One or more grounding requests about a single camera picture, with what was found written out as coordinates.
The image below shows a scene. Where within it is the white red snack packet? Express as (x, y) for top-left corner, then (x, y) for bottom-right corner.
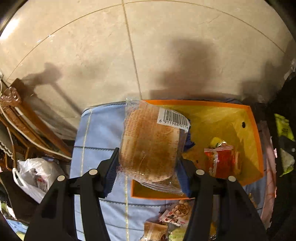
(159, 200), (192, 227)

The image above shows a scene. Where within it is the carved wooden chair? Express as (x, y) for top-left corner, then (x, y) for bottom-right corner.
(1, 79), (72, 171)

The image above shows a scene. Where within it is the pink patterned cloth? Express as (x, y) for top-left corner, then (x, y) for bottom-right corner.
(260, 121), (277, 229)

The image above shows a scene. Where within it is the orange cardboard box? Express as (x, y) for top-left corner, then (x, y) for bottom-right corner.
(119, 100), (263, 200)

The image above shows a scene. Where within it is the brown snack packet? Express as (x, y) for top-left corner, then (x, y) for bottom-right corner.
(140, 221), (168, 241)

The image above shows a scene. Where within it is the green snack packet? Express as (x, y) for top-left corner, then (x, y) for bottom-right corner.
(274, 113), (295, 177)

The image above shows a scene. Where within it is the white plastic bag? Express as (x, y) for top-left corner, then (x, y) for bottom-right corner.
(12, 158), (65, 203)

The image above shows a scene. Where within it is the light blue quilted cloth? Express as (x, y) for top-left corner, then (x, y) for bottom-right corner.
(70, 100), (266, 240)

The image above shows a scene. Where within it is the brown bread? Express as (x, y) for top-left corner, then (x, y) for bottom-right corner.
(119, 99), (191, 195)

